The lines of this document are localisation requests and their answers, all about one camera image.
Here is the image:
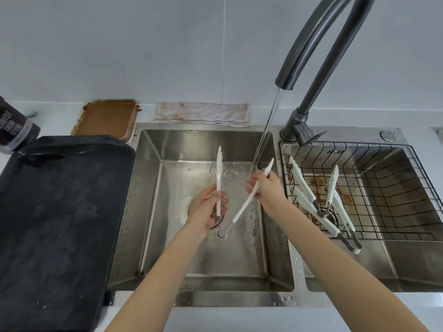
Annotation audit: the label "person's right forearm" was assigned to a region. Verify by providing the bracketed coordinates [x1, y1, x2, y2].
[261, 200, 431, 332]

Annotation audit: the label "stained white cloth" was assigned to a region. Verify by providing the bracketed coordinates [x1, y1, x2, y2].
[154, 101, 252, 128]

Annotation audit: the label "white plastic tongs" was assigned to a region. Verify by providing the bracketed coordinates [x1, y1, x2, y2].
[216, 145, 275, 239]
[292, 187, 363, 255]
[288, 155, 340, 222]

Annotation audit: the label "dark brown bottle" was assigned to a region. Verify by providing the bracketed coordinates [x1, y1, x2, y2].
[0, 95, 42, 155]

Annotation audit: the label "stainless steel double sink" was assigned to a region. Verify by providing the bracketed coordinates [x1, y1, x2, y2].
[105, 122, 443, 308]

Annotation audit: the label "person's left hand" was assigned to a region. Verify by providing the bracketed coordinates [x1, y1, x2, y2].
[186, 185, 230, 240]

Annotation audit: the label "person's right hand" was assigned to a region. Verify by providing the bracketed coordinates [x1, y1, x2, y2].
[245, 170, 290, 213]

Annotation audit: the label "person's left forearm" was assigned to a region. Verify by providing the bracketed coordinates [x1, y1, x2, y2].
[104, 223, 209, 332]

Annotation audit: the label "black wire drying basket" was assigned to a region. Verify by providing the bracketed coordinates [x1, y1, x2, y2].
[279, 140, 443, 241]

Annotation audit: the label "grey metal faucet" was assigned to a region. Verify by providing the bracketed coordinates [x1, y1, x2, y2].
[275, 0, 378, 147]

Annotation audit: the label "metal sink drain strainer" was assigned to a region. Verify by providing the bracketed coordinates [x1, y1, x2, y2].
[187, 196, 230, 229]
[312, 203, 342, 229]

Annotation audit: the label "pink dish with brown residue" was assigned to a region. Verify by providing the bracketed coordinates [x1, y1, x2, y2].
[71, 98, 141, 142]

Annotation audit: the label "black baking tray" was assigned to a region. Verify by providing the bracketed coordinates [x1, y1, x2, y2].
[0, 135, 136, 332]

